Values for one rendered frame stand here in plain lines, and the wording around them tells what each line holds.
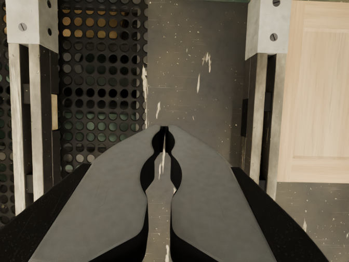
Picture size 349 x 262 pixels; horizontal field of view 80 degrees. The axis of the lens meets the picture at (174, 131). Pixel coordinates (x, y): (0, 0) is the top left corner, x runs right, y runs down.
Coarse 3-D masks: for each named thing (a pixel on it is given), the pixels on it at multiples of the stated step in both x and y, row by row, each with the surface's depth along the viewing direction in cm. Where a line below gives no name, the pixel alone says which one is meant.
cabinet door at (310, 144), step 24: (312, 24) 46; (336, 24) 46; (288, 48) 47; (312, 48) 47; (336, 48) 47; (288, 72) 47; (312, 72) 48; (336, 72) 48; (288, 96) 48; (312, 96) 48; (336, 96) 48; (288, 120) 48; (312, 120) 49; (336, 120) 49; (288, 144) 49; (312, 144) 49; (336, 144) 49; (288, 168) 49; (312, 168) 50; (336, 168) 50
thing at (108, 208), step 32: (160, 128) 11; (96, 160) 9; (128, 160) 9; (96, 192) 7; (128, 192) 7; (64, 224) 6; (96, 224) 6; (128, 224) 6; (32, 256) 5; (64, 256) 5; (96, 256) 5; (128, 256) 6
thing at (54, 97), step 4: (52, 96) 46; (56, 96) 48; (52, 100) 46; (56, 100) 48; (52, 104) 46; (56, 104) 48; (52, 108) 46; (56, 108) 48; (52, 112) 46; (56, 112) 48; (52, 116) 46; (56, 116) 48; (52, 120) 46; (56, 120) 48; (52, 124) 46; (56, 124) 48; (52, 128) 46; (56, 128) 48
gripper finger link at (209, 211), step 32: (192, 160) 9; (224, 160) 9; (192, 192) 7; (224, 192) 7; (192, 224) 6; (224, 224) 6; (256, 224) 6; (192, 256) 6; (224, 256) 5; (256, 256) 5
